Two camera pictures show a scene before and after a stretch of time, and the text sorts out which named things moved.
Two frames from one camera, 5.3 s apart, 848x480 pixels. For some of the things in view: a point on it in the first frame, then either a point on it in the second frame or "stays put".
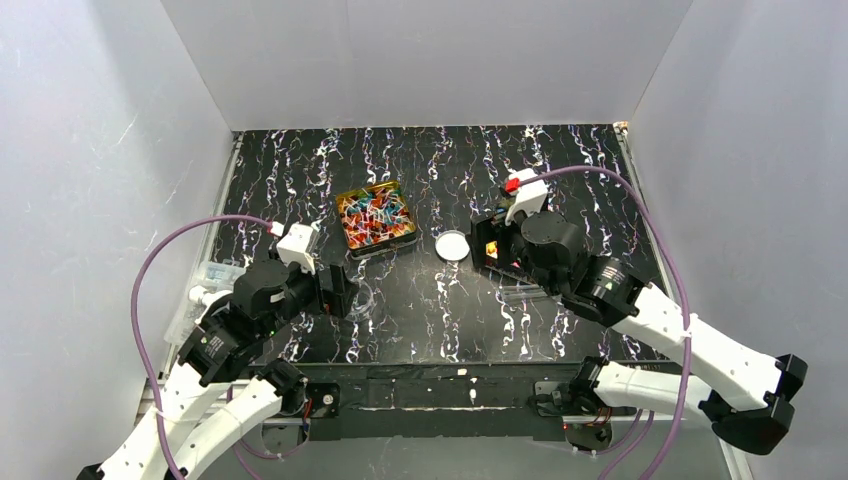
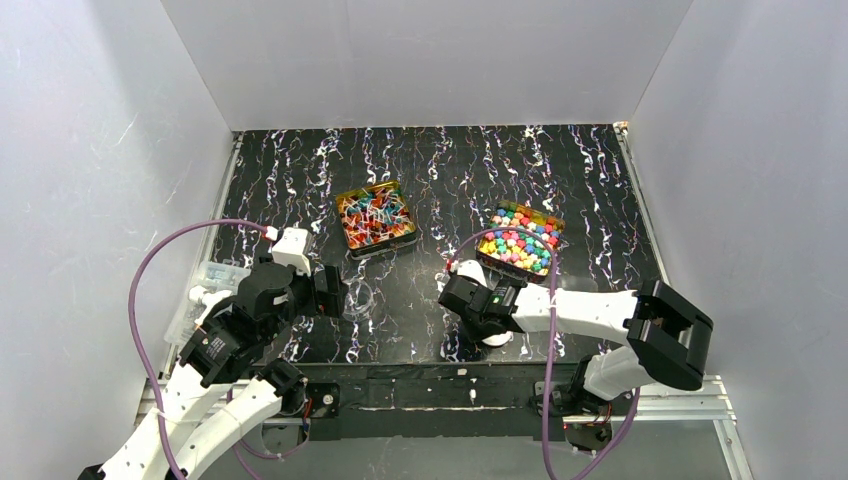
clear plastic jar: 362,303 stays put
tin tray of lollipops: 375,218 stays put
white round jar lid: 452,245 → 500,339
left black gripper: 334,288 stays put
